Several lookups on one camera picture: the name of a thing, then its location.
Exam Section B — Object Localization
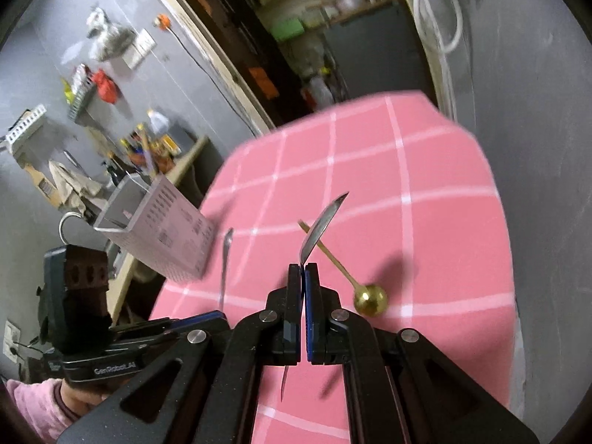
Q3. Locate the white wall socket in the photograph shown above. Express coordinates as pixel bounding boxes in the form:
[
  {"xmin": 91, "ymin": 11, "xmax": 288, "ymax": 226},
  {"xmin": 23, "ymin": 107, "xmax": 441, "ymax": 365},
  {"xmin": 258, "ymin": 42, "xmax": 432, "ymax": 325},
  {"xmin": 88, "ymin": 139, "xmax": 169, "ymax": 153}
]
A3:
[{"xmin": 4, "ymin": 320, "xmax": 22, "ymax": 360}]

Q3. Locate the green box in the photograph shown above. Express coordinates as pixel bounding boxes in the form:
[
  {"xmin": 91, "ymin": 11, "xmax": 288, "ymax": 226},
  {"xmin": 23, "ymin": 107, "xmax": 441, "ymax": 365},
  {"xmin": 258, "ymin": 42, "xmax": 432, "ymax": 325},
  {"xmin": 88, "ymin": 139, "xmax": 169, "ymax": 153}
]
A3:
[{"xmin": 270, "ymin": 18, "xmax": 306, "ymax": 43}]

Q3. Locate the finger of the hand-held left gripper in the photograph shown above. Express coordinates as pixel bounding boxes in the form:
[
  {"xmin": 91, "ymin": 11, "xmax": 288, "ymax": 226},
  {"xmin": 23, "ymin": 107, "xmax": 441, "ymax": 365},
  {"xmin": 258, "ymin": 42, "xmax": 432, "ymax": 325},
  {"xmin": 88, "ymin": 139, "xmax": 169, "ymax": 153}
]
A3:
[{"xmin": 108, "ymin": 311, "xmax": 231, "ymax": 350}]

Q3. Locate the slim silver spoon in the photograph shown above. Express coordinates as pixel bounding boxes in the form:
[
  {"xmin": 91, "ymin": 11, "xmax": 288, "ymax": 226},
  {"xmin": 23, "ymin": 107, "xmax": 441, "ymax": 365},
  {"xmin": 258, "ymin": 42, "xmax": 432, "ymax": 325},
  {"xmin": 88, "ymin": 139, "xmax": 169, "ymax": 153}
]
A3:
[{"xmin": 218, "ymin": 228, "xmax": 235, "ymax": 313}]

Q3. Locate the white perforated bracket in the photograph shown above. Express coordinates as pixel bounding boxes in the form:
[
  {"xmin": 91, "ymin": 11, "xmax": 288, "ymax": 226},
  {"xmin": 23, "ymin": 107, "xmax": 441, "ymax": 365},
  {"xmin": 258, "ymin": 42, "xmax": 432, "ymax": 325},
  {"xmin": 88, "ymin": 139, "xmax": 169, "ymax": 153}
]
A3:
[{"xmin": 4, "ymin": 105, "xmax": 48, "ymax": 151}]

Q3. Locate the person's left forearm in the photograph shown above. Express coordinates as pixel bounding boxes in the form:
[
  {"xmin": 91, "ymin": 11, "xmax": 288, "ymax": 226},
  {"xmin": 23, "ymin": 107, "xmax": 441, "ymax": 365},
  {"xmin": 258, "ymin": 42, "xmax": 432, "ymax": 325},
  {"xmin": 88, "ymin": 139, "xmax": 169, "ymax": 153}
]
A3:
[{"xmin": 4, "ymin": 377, "xmax": 70, "ymax": 443}]

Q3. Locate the red bag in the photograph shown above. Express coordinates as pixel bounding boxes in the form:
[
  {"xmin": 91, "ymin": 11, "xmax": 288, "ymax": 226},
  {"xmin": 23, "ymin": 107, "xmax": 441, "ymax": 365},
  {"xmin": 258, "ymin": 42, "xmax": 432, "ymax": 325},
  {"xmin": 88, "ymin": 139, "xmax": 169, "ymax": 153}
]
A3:
[{"xmin": 91, "ymin": 69, "xmax": 120, "ymax": 103}]

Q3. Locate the wire basket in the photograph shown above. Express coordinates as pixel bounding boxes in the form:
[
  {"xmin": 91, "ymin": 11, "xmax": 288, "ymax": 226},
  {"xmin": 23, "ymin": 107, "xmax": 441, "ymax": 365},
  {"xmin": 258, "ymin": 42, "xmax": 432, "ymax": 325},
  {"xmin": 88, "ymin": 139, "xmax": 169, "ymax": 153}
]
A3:
[{"xmin": 67, "ymin": 67, "xmax": 99, "ymax": 122}]

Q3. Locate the pink checked tablecloth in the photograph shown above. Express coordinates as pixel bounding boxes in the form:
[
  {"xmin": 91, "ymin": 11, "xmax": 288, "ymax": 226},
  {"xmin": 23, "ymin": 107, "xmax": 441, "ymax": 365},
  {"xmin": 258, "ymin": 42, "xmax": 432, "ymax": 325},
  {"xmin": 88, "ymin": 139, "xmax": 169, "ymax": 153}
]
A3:
[{"xmin": 148, "ymin": 90, "xmax": 517, "ymax": 444}]

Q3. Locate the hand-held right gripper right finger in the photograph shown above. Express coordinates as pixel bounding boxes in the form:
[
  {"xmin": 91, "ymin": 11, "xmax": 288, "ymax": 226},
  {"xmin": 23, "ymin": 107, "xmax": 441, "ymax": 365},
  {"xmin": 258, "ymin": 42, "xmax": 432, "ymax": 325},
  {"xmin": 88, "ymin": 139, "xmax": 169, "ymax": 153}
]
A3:
[{"xmin": 304, "ymin": 263, "xmax": 540, "ymax": 444}]

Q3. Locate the white hose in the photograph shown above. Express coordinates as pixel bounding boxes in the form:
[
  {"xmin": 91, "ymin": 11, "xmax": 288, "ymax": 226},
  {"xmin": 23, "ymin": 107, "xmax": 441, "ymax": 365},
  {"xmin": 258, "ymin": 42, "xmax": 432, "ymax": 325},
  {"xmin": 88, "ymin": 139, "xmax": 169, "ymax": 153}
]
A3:
[{"xmin": 413, "ymin": 0, "xmax": 464, "ymax": 122}]

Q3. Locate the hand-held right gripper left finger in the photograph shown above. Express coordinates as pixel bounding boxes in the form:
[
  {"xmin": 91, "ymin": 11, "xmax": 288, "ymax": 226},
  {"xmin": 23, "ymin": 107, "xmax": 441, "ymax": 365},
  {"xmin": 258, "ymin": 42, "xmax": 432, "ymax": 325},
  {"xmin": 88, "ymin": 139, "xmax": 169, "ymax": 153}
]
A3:
[{"xmin": 58, "ymin": 263, "xmax": 305, "ymax": 444}]

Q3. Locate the black cabinet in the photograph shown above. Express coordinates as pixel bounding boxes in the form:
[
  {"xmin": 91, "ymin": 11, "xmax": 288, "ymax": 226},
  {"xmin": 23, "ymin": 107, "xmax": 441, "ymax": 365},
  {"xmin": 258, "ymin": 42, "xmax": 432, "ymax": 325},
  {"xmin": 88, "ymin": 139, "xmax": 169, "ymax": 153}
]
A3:
[{"xmin": 321, "ymin": 2, "xmax": 420, "ymax": 103}]

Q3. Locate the white plastic jug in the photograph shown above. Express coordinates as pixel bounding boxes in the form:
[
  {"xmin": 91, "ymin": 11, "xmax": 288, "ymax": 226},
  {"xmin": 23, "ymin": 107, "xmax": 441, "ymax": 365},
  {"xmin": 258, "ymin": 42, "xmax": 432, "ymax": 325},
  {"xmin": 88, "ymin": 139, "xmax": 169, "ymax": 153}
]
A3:
[{"xmin": 306, "ymin": 75, "xmax": 334, "ymax": 110}]

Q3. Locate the white plastic bottle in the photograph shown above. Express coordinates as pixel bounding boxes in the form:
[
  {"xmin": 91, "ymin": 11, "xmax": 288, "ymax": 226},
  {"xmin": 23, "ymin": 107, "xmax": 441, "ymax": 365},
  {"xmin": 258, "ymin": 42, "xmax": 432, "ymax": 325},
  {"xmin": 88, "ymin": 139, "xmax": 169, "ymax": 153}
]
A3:
[{"xmin": 147, "ymin": 109, "xmax": 170, "ymax": 136}]

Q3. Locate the white wall switch panel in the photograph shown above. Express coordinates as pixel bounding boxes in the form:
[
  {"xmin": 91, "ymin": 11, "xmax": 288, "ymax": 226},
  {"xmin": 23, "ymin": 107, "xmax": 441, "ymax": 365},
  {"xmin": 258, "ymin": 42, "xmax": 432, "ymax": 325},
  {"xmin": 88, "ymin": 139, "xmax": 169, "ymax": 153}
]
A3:
[{"xmin": 121, "ymin": 29, "xmax": 157, "ymax": 68}]

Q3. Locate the gold spoon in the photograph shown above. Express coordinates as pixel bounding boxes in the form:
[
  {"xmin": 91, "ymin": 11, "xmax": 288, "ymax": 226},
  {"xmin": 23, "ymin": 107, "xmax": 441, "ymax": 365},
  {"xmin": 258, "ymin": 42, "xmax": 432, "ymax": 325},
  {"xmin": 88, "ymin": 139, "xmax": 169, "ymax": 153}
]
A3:
[{"xmin": 297, "ymin": 219, "xmax": 390, "ymax": 318}]

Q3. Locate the wooden side table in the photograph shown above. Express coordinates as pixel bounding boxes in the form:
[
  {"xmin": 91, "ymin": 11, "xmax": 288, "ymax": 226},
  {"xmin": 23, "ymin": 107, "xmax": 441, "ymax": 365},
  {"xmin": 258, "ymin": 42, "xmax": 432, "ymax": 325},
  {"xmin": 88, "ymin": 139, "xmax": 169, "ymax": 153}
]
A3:
[{"xmin": 105, "ymin": 135, "xmax": 210, "ymax": 325}]

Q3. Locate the white perforated utensil case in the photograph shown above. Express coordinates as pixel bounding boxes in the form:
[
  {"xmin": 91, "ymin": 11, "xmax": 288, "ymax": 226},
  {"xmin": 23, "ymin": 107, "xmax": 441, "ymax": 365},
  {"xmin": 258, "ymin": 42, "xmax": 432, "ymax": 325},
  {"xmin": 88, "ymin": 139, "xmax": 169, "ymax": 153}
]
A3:
[{"xmin": 92, "ymin": 173, "xmax": 216, "ymax": 282}]

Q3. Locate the thin metal knife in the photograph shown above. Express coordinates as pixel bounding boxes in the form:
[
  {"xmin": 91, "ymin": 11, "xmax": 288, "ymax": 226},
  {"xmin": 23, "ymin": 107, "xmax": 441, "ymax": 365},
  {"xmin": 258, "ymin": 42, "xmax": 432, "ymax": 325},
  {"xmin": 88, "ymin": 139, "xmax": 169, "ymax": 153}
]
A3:
[{"xmin": 279, "ymin": 191, "xmax": 350, "ymax": 402}]

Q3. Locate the person's left hand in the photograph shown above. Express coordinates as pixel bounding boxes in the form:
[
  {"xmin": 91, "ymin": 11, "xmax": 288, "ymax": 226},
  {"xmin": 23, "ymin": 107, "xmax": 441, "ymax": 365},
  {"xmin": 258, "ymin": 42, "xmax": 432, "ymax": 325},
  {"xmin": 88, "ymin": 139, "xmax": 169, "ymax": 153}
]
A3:
[{"xmin": 59, "ymin": 378, "xmax": 127, "ymax": 420}]

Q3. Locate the beige cloth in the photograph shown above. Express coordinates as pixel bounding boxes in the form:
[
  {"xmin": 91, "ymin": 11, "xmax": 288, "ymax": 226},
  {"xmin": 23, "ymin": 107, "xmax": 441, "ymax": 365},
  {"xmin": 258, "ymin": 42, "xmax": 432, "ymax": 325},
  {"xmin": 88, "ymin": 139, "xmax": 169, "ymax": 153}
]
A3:
[{"xmin": 48, "ymin": 159, "xmax": 103, "ymax": 210}]

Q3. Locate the hanging grey plastic bag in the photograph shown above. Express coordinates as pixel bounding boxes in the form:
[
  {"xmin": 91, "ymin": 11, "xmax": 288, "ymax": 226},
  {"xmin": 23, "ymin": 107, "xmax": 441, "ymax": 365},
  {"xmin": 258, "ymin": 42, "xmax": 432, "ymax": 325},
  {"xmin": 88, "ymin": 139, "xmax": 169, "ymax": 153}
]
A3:
[{"xmin": 87, "ymin": 6, "xmax": 136, "ymax": 62}]

